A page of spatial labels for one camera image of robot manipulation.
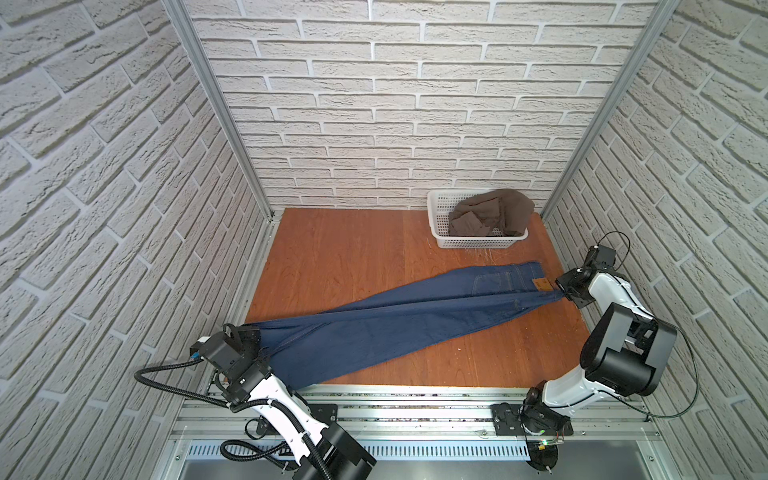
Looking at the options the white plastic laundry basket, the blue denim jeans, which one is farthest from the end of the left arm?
the white plastic laundry basket

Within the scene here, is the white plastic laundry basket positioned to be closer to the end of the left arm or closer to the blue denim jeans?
the blue denim jeans

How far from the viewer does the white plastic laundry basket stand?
3.44 ft

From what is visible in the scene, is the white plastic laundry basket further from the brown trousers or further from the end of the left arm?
the end of the left arm

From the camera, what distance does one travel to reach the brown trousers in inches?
41.7

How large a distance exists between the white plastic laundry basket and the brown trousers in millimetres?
16

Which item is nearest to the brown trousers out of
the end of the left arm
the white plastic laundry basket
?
the white plastic laundry basket

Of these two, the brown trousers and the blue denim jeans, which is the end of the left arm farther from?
the brown trousers
